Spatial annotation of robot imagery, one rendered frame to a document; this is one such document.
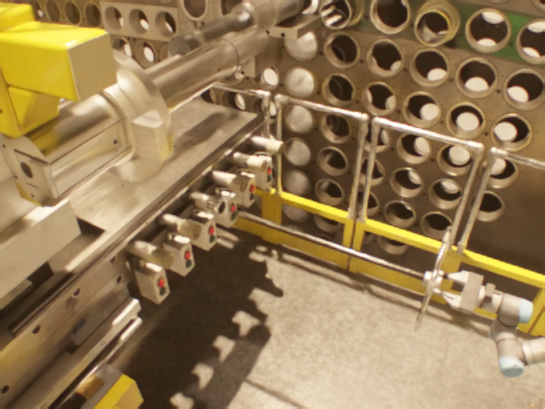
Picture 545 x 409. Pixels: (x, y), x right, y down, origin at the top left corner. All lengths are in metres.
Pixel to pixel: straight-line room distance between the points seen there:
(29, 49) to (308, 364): 1.91
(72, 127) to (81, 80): 0.30
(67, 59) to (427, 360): 2.14
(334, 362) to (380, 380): 0.24
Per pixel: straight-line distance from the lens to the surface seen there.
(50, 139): 1.06
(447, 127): 2.99
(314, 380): 2.28
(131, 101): 1.17
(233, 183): 1.90
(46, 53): 0.83
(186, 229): 1.68
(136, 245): 1.65
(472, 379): 2.47
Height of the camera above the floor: 1.97
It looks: 38 degrees down
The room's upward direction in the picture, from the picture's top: straight up
